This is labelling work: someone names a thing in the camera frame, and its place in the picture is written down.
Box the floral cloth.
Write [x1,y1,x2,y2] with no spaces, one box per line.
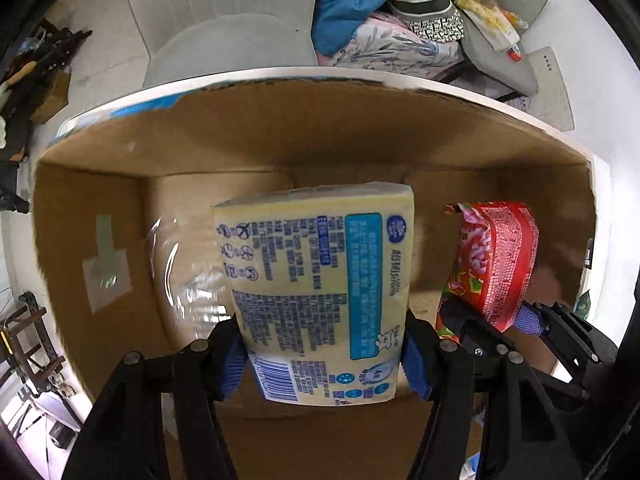
[316,13,463,79]

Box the red snack packet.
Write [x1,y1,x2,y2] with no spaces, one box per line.
[440,200,539,332]

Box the cardboard box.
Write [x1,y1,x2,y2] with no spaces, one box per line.
[34,68,599,479]

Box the yellow snack bag on cushion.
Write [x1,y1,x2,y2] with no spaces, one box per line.
[454,0,528,62]

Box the yellow tissue pack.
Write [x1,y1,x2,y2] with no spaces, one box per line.
[213,182,414,406]

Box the grey seat cushion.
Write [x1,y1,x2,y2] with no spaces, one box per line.
[454,0,548,96]

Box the black rack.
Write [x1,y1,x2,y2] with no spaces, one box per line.
[0,290,84,441]

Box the black bag pile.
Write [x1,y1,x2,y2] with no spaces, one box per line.
[1,20,92,214]

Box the grey chair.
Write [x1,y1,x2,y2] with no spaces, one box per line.
[128,0,317,87]

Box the patterned cap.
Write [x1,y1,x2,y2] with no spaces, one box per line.
[390,0,464,44]

